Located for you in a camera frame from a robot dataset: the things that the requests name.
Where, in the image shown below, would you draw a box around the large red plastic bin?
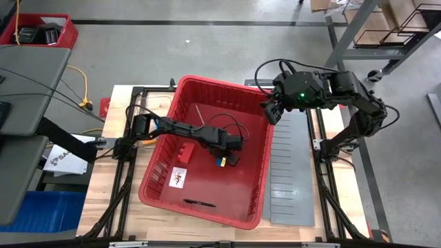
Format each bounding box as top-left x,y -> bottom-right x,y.
138,74 -> 276,231

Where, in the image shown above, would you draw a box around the black wire rack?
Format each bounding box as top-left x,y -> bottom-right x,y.
351,2 -> 433,48

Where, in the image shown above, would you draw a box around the grey metal cart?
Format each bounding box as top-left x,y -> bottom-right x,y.
321,0 -> 441,76

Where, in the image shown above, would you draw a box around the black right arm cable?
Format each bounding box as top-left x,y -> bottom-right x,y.
254,58 -> 340,96

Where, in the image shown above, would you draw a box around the black marker pen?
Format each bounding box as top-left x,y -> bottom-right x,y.
183,198 -> 217,209

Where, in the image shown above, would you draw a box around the black device box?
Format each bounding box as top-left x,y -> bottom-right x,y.
17,22 -> 62,45

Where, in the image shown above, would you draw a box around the blue plastic bin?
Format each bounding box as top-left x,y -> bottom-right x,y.
0,190 -> 87,234

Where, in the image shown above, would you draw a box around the black caster wheel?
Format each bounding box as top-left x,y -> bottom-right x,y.
366,68 -> 383,83

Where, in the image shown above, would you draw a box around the brown cardboard box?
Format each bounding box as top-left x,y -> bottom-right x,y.
387,0 -> 429,34
344,7 -> 392,45

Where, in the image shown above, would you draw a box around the grey table-level camera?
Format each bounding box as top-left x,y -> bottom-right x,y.
244,79 -> 275,87

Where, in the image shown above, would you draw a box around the white paper sheet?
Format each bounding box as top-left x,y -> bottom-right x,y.
40,16 -> 67,27

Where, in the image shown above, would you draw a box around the yellow cable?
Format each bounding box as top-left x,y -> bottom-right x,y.
12,0 -> 21,45
66,64 -> 94,111

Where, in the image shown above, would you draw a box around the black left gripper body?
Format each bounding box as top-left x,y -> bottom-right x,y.
216,135 -> 244,153

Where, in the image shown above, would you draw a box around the clear plastic container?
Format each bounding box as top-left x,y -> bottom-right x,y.
132,94 -> 174,147

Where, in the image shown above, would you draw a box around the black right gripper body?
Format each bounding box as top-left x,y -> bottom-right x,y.
271,73 -> 299,110

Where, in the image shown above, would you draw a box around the small red crate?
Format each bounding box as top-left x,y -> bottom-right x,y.
0,12 -> 79,51

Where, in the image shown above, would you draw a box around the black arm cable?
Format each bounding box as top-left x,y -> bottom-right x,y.
125,104 -> 249,143
254,58 -> 340,96

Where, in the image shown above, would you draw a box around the brown cardboard piece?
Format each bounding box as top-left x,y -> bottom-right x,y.
311,0 -> 332,11

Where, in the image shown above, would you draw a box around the grey metal bar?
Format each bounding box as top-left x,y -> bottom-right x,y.
426,92 -> 441,129

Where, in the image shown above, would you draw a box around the grey desk top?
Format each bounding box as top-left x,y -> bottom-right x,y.
0,44 -> 72,137
0,134 -> 49,227

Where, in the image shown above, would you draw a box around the white printed paper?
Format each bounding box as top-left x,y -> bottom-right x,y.
43,134 -> 96,176

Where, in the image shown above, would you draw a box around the pink-backed playing card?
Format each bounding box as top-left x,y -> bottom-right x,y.
168,166 -> 188,189

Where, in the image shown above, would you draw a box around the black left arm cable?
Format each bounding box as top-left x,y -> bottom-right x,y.
125,104 -> 249,143

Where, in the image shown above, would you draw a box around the silver metal bracket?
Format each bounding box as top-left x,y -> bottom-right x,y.
301,242 -> 341,248
108,240 -> 150,248

